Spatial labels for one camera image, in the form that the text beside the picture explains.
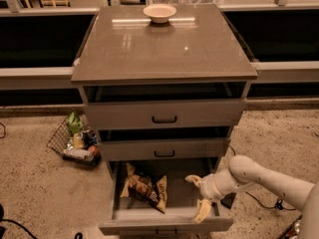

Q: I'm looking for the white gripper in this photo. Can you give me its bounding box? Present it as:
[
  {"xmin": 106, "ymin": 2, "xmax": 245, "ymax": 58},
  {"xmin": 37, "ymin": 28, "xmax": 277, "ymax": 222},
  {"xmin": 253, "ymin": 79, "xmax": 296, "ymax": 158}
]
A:
[{"xmin": 185, "ymin": 174, "xmax": 224, "ymax": 223}]

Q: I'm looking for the brown chip bag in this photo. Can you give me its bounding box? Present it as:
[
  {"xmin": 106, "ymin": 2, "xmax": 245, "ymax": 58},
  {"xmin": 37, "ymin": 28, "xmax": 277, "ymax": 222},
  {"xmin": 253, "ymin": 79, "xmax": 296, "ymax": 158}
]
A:
[{"xmin": 121, "ymin": 163, "xmax": 167, "ymax": 213}]

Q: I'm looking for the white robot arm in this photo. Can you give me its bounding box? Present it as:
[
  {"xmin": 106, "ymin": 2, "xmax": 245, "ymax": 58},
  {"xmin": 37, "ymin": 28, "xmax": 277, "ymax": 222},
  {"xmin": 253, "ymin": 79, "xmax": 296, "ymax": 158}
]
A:
[{"xmin": 185, "ymin": 155, "xmax": 319, "ymax": 239}]

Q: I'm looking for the grey middle drawer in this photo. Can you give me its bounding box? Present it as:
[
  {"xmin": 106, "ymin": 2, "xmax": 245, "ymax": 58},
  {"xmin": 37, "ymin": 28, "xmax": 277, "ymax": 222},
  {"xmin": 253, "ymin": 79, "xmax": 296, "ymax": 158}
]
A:
[{"xmin": 99, "ymin": 126, "xmax": 230, "ymax": 161}]

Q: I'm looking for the grey drawer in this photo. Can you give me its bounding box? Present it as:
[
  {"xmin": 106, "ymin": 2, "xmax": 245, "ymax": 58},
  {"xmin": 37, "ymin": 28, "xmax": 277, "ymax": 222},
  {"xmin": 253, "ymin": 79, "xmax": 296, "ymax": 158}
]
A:
[
  {"xmin": 99, "ymin": 126, "xmax": 230, "ymax": 161},
  {"xmin": 100, "ymin": 157, "xmax": 233, "ymax": 238},
  {"xmin": 84, "ymin": 82, "xmax": 246, "ymax": 129}
]

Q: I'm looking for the grey bottom drawer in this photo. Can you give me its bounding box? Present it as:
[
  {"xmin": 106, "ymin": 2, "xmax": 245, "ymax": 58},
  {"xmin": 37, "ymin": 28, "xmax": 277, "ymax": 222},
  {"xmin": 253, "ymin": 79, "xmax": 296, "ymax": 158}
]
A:
[{"xmin": 100, "ymin": 157, "xmax": 233, "ymax": 238}]

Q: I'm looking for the grey drawer cabinet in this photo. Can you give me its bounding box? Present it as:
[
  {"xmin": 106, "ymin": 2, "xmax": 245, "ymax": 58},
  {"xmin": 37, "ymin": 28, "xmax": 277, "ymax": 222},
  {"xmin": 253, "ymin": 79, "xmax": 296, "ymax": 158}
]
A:
[{"xmin": 71, "ymin": 3, "xmax": 259, "ymax": 239}]

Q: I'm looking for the grey top drawer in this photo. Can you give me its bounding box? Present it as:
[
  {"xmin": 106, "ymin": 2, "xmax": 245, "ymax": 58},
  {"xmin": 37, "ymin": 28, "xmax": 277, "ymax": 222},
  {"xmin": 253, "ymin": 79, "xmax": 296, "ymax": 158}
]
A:
[{"xmin": 84, "ymin": 82, "xmax": 246, "ymax": 129}]

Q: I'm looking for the black power adapter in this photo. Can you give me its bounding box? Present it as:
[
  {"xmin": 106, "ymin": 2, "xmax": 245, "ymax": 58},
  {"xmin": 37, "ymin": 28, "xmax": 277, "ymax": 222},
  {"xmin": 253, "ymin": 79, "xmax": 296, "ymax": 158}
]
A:
[{"xmin": 220, "ymin": 193, "xmax": 236, "ymax": 209}]

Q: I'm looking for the silver can in basket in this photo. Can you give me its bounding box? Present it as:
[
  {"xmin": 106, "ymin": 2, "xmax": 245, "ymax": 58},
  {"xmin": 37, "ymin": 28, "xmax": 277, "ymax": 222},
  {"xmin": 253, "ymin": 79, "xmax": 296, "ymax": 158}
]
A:
[{"xmin": 64, "ymin": 148, "xmax": 94, "ymax": 161}]

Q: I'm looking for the yellow bottle in basket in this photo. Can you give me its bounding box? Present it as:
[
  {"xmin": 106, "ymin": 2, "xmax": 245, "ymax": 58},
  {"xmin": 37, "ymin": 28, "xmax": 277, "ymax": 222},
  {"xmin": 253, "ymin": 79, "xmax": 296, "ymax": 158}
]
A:
[{"xmin": 73, "ymin": 132, "xmax": 85, "ymax": 149}]

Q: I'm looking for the green lettuce toy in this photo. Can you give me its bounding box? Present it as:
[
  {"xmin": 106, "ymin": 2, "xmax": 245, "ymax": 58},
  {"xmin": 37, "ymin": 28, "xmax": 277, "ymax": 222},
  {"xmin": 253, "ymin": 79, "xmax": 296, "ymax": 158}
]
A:
[{"xmin": 66, "ymin": 113, "xmax": 83, "ymax": 134}]

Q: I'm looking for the beige bowl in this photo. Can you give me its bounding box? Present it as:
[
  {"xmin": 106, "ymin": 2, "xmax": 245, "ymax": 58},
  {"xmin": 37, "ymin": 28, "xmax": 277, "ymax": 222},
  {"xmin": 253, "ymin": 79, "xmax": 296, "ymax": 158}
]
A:
[{"xmin": 144, "ymin": 4, "xmax": 176, "ymax": 24}]

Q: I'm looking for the black floor cable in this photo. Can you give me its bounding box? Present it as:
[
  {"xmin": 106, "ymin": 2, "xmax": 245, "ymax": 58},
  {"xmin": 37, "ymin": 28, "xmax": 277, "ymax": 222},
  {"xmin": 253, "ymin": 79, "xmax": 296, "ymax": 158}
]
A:
[{"xmin": 228, "ymin": 144, "xmax": 297, "ymax": 212}]

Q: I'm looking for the black wire basket right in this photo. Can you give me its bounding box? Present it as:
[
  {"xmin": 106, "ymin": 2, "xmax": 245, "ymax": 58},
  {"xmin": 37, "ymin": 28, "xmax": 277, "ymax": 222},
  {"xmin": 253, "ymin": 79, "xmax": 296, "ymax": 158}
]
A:
[{"xmin": 277, "ymin": 215, "xmax": 302, "ymax": 239}]

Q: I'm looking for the black wire basket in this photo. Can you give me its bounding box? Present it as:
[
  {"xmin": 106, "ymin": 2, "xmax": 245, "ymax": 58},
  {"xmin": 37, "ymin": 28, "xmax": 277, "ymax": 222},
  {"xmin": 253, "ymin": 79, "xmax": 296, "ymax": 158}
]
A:
[
  {"xmin": 277, "ymin": 215, "xmax": 302, "ymax": 239},
  {"xmin": 46, "ymin": 119, "xmax": 101, "ymax": 167}
]

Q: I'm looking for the black wire basket left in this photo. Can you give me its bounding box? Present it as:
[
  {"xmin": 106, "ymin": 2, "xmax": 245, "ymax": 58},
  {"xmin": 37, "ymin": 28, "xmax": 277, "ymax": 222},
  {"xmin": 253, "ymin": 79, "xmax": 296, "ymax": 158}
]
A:
[{"xmin": 46, "ymin": 119, "xmax": 101, "ymax": 167}]

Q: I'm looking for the black cable bottom left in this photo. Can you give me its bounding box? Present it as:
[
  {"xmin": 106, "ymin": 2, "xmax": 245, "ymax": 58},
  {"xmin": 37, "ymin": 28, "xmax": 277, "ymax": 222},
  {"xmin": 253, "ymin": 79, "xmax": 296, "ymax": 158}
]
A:
[{"xmin": 0, "ymin": 202, "xmax": 84, "ymax": 239}]

